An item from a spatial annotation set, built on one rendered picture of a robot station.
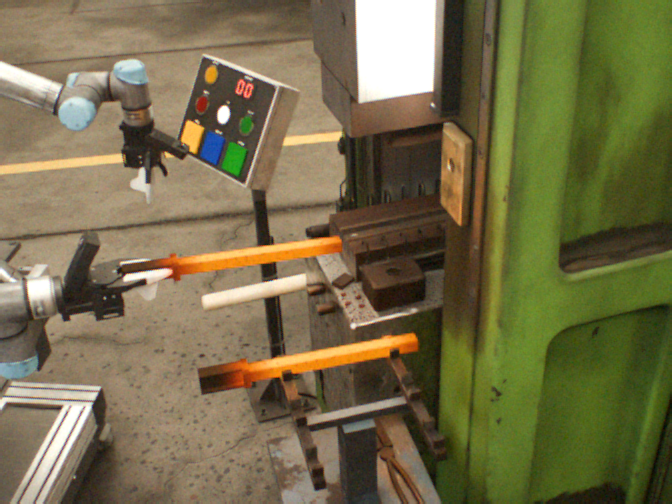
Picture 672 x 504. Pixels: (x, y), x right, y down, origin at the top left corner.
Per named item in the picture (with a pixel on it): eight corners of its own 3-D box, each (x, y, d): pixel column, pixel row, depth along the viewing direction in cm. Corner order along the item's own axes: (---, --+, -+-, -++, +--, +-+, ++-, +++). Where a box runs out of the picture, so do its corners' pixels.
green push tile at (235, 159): (238, 177, 216) (246, 150, 214) (221, 168, 220) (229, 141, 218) (243, 178, 217) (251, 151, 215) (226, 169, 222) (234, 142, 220)
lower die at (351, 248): (356, 282, 185) (355, 250, 181) (329, 237, 201) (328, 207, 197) (523, 244, 195) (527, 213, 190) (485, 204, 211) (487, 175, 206)
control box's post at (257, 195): (276, 402, 285) (244, 113, 225) (274, 395, 288) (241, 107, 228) (287, 399, 285) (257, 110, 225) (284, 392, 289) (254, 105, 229)
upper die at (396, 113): (351, 138, 166) (349, 94, 160) (322, 101, 182) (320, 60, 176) (538, 105, 175) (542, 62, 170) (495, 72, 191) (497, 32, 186)
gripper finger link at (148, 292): (174, 290, 158) (125, 297, 156) (171, 265, 155) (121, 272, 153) (176, 300, 156) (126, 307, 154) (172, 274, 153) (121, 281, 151)
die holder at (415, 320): (357, 471, 197) (351, 326, 172) (312, 371, 227) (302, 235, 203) (564, 413, 210) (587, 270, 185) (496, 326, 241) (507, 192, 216)
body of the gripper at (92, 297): (124, 293, 161) (60, 304, 157) (118, 256, 156) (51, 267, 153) (128, 316, 154) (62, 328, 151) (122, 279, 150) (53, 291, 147)
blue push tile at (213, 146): (215, 165, 222) (224, 138, 220) (199, 156, 227) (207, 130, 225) (220, 166, 224) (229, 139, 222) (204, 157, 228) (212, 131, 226)
